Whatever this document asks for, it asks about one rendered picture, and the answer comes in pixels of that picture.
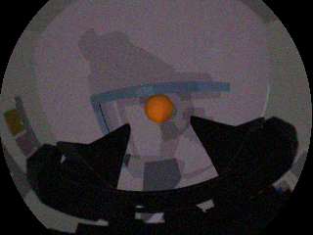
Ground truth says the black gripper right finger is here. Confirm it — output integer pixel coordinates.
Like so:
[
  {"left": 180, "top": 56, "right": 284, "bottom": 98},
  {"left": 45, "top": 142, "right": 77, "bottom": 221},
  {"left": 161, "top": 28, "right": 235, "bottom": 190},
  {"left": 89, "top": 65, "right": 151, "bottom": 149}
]
[{"left": 189, "top": 117, "right": 265, "bottom": 176}]

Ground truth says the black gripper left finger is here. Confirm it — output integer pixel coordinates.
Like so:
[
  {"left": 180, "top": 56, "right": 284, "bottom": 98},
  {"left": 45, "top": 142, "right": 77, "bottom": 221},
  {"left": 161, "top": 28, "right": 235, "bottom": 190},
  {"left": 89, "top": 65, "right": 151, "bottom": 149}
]
[{"left": 56, "top": 122, "right": 130, "bottom": 189}]

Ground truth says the low clear glass wall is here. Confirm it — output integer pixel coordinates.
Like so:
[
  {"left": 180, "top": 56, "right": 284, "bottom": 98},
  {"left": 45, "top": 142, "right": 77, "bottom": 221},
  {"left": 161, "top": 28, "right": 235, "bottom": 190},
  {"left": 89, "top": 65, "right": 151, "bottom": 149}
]
[{"left": 101, "top": 102, "right": 130, "bottom": 165}]

